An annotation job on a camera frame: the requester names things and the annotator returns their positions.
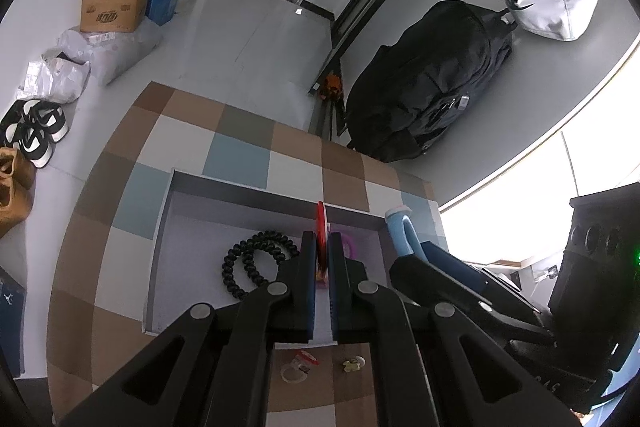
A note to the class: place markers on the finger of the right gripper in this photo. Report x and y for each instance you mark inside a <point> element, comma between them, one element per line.
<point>497,306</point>

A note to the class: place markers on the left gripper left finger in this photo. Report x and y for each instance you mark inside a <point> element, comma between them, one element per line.
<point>211,367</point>

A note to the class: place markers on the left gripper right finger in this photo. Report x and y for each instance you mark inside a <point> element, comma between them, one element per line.
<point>433,366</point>

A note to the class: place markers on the blue ring bangle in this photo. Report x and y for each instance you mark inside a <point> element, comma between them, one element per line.
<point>402,233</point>

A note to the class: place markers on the yellow flower hair clip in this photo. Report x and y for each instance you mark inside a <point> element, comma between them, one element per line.
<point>354,364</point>

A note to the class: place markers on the purple ring bangle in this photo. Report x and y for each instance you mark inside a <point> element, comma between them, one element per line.
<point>349,246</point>

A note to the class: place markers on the red white ring bangle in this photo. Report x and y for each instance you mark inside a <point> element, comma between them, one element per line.
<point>322,233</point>

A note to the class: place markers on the red clear hair clip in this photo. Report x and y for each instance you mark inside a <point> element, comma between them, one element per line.
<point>297,370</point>

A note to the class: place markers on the checkered tablecloth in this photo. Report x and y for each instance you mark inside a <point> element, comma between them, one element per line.
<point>102,278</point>

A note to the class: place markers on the black backpack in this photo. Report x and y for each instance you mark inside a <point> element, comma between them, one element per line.
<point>413,91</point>

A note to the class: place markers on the orange black tool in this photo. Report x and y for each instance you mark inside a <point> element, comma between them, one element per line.
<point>331,87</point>

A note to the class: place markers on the blue jordan shoe box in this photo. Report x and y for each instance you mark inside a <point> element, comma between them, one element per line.
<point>12,307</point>

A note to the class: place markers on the tan boot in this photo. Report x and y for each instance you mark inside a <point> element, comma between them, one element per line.
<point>14,165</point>
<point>15,204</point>

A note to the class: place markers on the black white sneaker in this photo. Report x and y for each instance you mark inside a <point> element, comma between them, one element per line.
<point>46,116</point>
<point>21,131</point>

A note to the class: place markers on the white plastic parcel bag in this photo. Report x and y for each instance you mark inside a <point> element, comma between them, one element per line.
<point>54,79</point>

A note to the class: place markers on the grey plastic parcel bag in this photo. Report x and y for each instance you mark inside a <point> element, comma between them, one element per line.
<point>110,54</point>

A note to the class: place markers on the brown cardboard box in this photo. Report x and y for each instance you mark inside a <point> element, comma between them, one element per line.
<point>111,15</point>

